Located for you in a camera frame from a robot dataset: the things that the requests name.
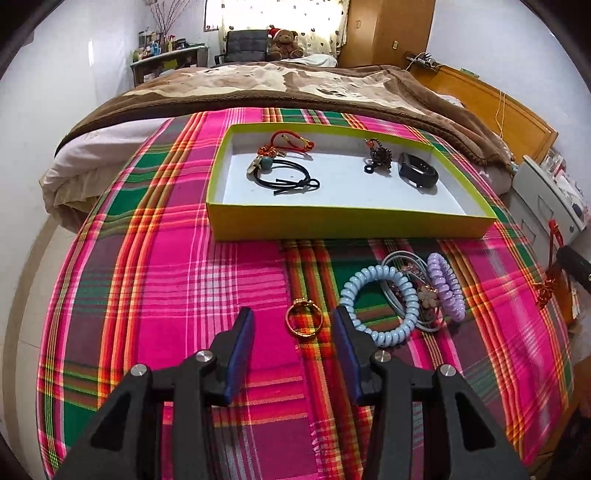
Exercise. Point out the spotted window curtain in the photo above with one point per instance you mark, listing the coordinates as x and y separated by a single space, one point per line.
320 24

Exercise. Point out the white pillow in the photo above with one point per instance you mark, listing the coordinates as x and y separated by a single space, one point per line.
316 60

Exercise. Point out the cluttered wooden desk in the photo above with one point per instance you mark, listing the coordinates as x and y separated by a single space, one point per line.
153 66

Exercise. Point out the dark grey chair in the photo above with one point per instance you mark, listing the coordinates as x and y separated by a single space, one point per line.
244 46

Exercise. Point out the black fitness band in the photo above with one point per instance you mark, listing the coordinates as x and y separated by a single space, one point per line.
417 171

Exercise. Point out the pink plaid cloth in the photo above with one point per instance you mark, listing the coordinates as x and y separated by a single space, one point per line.
145 282

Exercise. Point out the wooden wardrobe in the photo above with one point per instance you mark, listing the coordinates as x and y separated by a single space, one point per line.
386 32

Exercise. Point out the brown teddy bear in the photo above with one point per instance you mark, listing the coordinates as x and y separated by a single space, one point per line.
283 45

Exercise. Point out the green rimmed white tray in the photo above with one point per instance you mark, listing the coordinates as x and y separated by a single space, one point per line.
349 203

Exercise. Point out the purple branch vase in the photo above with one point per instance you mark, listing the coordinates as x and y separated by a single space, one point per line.
165 14

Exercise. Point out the brown plush blanket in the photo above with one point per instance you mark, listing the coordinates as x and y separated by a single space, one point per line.
379 91

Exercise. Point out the wooden headboard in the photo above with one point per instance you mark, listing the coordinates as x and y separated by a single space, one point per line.
524 131

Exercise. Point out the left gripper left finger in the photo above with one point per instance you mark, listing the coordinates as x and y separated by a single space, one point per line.
231 351

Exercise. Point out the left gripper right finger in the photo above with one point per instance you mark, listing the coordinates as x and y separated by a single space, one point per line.
364 366

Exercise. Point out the white bedside drawer cabinet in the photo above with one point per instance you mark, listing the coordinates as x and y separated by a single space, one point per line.
534 200

